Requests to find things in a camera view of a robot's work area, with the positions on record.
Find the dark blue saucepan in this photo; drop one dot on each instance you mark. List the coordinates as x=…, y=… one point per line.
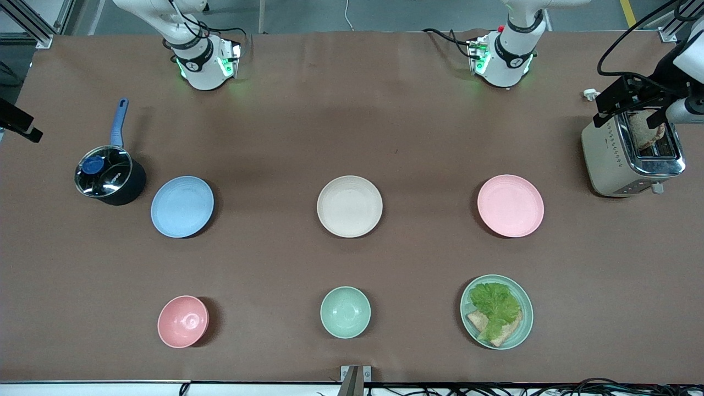
x=131, y=188

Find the pink bowl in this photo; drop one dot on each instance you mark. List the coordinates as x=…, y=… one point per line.
x=182, y=322

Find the aluminium frame profile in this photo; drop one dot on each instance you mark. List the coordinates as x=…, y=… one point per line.
x=674, y=27
x=33, y=25

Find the blue plate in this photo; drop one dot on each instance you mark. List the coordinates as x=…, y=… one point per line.
x=182, y=207

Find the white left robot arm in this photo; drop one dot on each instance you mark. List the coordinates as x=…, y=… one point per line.
x=506, y=66

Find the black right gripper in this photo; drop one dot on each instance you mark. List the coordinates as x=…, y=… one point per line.
x=12, y=118

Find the metal table edge bracket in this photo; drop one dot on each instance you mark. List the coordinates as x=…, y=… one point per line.
x=355, y=380

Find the glass lid with blue knob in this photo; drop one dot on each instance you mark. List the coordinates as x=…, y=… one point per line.
x=110, y=177

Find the green lettuce leaf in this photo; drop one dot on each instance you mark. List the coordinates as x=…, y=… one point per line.
x=495, y=305

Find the green bowl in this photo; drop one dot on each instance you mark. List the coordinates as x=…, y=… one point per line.
x=345, y=312

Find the pink plate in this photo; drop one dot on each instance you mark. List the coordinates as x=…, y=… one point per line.
x=510, y=206

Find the green plate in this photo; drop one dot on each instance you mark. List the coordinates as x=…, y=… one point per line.
x=525, y=316

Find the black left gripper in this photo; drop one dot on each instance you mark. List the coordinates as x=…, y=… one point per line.
x=664, y=76

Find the beige plate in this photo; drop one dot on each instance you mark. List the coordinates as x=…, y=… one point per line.
x=350, y=207

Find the toast slice in toaster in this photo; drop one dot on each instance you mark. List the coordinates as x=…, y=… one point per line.
x=643, y=132

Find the brown bread slice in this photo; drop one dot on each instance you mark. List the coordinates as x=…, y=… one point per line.
x=507, y=333

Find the silver toaster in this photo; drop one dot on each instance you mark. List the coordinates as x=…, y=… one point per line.
x=610, y=159

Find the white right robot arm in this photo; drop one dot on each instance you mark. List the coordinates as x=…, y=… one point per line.
x=203, y=71

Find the white power plug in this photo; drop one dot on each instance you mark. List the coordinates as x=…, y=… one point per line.
x=589, y=94

